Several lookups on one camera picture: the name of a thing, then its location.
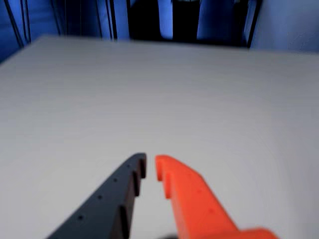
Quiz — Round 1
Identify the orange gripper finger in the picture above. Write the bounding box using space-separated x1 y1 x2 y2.
155 154 280 239

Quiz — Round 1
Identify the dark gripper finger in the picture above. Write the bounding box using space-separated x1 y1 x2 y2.
46 152 147 239

